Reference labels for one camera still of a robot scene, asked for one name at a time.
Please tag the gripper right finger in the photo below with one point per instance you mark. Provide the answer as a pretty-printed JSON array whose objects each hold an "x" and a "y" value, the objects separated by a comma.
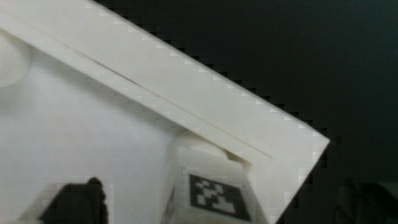
[{"x": 366, "y": 203}]

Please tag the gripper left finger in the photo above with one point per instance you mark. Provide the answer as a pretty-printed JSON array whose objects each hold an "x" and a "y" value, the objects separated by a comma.
[{"x": 76, "y": 207}]

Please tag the white square table top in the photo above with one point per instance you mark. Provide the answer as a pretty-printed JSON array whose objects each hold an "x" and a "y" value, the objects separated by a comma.
[{"x": 103, "y": 93}]

